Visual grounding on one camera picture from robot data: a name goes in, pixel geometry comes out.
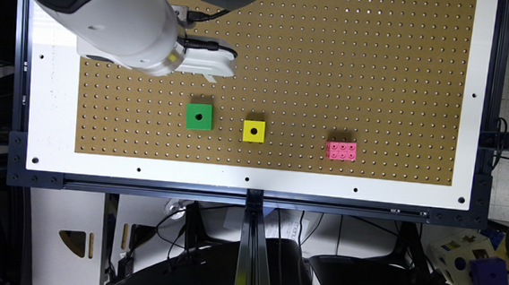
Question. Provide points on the cream shape sorter box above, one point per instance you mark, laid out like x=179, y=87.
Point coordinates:
x=453, y=253

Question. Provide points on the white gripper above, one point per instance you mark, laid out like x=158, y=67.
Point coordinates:
x=207, y=63

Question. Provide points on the silver camera mount bracket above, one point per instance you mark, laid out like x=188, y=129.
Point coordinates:
x=181, y=12

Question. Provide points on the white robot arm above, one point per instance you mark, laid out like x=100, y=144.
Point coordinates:
x=148, y=36

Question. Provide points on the green cube block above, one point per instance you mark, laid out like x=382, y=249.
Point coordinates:
x=198, y=116

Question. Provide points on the brown pegboard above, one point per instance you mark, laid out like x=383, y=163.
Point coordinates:
x=387, y=75

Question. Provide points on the yellow cube block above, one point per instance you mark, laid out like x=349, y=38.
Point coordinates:
x=253, y=131

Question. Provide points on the white wooden cabinet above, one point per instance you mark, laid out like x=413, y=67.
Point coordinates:
x=68, y=237

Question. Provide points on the purple cube block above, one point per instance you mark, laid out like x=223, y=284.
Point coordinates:
x=489, y=271

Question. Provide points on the black aluminium table frame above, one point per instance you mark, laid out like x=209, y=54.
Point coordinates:
x=44, y=111

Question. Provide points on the pink studded brick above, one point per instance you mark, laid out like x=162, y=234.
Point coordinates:
x=341, y=151

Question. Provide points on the black office chair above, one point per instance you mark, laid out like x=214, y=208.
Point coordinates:
x=217, y=265

